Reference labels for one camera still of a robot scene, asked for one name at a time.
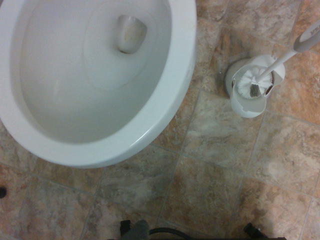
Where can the white toilet brush holder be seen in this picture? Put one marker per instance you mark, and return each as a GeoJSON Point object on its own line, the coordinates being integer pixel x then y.
{"type": "Point", "coordinates": [246, 106]}

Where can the white ceramic toilet bowl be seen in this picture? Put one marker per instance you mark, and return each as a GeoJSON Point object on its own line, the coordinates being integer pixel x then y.
{"type": "Point", "coordinates": [75, 100]}

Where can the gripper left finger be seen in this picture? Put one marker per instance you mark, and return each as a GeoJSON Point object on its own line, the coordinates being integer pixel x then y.
{"type": "Point", "coordinates": [136, 230]}

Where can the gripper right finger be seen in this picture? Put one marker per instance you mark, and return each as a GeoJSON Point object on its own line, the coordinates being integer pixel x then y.
{"type": "Point", "coordinates": [252, 231]}

